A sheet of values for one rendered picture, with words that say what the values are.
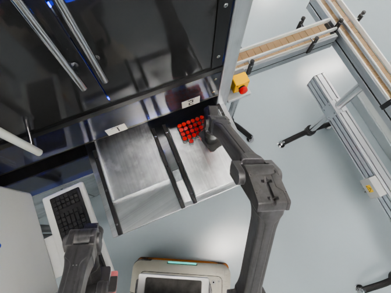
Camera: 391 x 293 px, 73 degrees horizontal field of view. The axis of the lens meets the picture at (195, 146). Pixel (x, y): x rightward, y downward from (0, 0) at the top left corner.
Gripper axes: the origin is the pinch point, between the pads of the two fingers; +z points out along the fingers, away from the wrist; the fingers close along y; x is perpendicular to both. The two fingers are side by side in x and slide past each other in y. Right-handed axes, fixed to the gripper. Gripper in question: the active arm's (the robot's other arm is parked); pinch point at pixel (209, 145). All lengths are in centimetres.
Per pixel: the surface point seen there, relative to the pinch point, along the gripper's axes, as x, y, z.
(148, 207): 38.3, -5.7, 4.1
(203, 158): 5.3, -2.7, 3.4
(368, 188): -70, -69, 41
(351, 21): -103, 8, -3
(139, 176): 33.8, 8.3, 3.8
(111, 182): 45.3, 13.5, 4.0
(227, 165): -1.0, -12.1, 3.3
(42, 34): 31, 21, -73
